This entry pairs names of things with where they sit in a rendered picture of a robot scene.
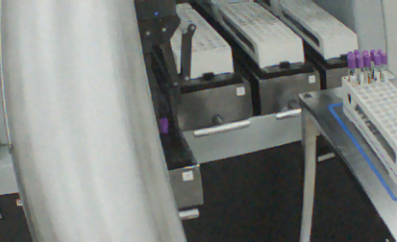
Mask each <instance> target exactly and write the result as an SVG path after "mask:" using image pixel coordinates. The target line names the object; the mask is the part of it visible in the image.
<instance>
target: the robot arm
mask: <svg viewBox="0 0 397 242"><path fill-rule="evenodd" d="M179 26H180V27H181V29H180V30H181V33H182V37H181V69H180V73H179V74H178V72H177V68H176V65H175V61H174V58H173V50H172V45H171V41H170V39H171V38H172V37H173V35H174V33H176V31H177V29H178V27H179ZM195 30H196V26H195V25H194V23H193V22H192V21H188V22H186V21H184V20H182V19H181V18H180V17H179V15H177V8H176V2H175V0H0V93H1V101H2V103H1V104H2V112H3V119H4V127H5V131H6V139H7V142H8V150H9V153H10V154H11V158H12V166H13V170H14V174H15V179H16V184H17V188H18V192H19V196H20V200H21V204H22V206H23V210H24V213H25V216H26V219H27V222H28V226H29V229H30V233H31V236H32V238H33V241H34V242H186V234H185V231H184V227H183V224H182V220H181V217H180V213H179V210H178V206H177V203H176V199H175V195H174V192H173V187H172V185H171V182H170V179H169V176H168V172H167V168H166V163H165V159H164V156H163V151H162V147H161V140H160V136H159V133H161V126H160V119H159V112H158V105H157V100H158V98H157V91H156V90H155V88H154V87H153V86H152V85H151V50H152V47H153V46H154V45H156V44H159V45H161V46H162V52H163V56H164V59H165V63H166V67H167V69H166V71H167V75H168V79H169V82H168V83H165V89H166V95H167V102H168V106H169V112H170V118H171V120H172V122H173V124H174V126H175V128H176V130H179V118H178V112H177V107H176V106H179V105H180V104H181V103H182V99H181V87H182V83H183V82H188V81H189V80H190V69H191V42H192V36H193V35H194V32H195Z"/></svg>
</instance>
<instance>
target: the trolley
mask: <svg viewBox="0 0 397 242"><path fill-rule="evenodd" d="M389 81H390V82H391V83H392V84H393V85H394V86H395V88H397V79H396V78H394V79H389ZM298 98H299V105H300V107H301V143H302V155H301V166H302V170H301V183H300V188H301V193H300V204H299V208H300V210H299V220H298V228H297V229H298V233H297V241H296V242H310V228H311V215H312V206H313V196H314V191H313V189H314V177H315V162H316V157H315V144H316V129H317V130H318V131H319V133H320V134H321V135H322V138H324V140H325V141H326V143H327V144H328V145H329V148H330V149H331V150H332V151H333V154H335V157H336V158H337V160H338V161H339V163H340V165H341V166H342V168H343V170H344V171H345V172H346V175H348V177H349V179H350V181H352V183H353V185H354V186H355V188H356V189H357V191H358V192H359V194H360V196H361V197H362V199H363V200H364V202H365V204H366V205H367V207H368V208H369V210H370V211H371V214H372V215H373V217H374V218H375V221H376V222H377V223H378V225H379V226H380V229H381V230H382V231H383V233H384V235H385V237H386V238H387V241H388V242H397V185H396V184H395V182H394V181H393V179H392V178H391V177H390V176H389V173H388V171H387V170H386V168H385V165H384V163H383V162H382V161H381V160H380V158H379V157H378V155H377V154H376V152H375V151H374V150H373V149H372V147H371V146H370V144H369V143H368V142H367V140H366V139H365V138H364V136H363V135H362V134H361V132H360V131H359V129H358V128H357V127H356V125H355V124H354V123H353V122H351V121H350V119H349V118H348V117H347V115H346V114H345V113H344V112H343V90H342V86H341V87H337V88H330V89H326V90H318V91H314V92H306V93H302V94H299V96H298Z"/></svg>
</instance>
